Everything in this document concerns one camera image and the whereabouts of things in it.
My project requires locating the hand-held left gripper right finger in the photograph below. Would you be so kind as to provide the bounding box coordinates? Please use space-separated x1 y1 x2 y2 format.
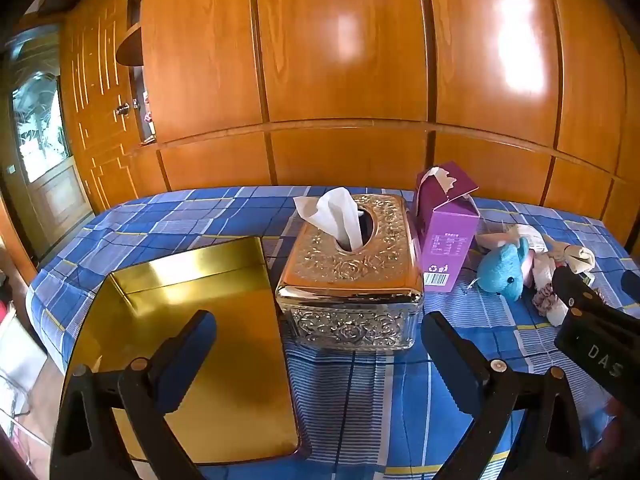
422 311 591 480

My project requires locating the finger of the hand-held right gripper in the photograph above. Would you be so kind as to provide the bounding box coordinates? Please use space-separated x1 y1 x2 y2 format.
551 267 603 321
621 270 640 306

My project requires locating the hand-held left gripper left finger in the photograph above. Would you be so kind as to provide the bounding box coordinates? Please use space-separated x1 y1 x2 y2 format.
50 310 217 480

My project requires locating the mauve scrunchie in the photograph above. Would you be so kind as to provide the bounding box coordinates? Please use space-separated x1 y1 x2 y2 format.
531 284 558 313

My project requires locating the beige cloth roll black band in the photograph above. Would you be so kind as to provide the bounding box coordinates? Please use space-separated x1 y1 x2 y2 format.
549 241 597 276

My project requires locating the gold metal tray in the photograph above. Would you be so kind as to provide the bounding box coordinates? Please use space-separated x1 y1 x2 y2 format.
65 236 301 466

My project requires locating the blue plush toy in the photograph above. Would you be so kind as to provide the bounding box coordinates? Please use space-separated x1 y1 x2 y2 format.
476 237 531 302

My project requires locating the purple carton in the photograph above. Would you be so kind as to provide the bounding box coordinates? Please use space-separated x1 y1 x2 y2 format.
413 161 482 293

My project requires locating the ornate silver tissue box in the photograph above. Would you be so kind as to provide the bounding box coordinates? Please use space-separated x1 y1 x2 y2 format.
275 194 426 352

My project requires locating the white tissue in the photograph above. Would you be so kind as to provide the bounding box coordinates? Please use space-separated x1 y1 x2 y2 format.
293 187 364 251

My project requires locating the glass panel door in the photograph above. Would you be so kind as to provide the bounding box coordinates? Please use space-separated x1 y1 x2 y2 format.
2 27 96 261

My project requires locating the wooden panel door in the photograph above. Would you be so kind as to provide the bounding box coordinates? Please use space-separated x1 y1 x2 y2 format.
60 0 161 216

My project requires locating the wooden wardrobe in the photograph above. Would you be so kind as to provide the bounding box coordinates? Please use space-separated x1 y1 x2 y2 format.
127 0 640 233

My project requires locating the rounded wooden corner shelf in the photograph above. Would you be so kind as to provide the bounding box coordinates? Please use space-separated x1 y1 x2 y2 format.
116 22 143 67

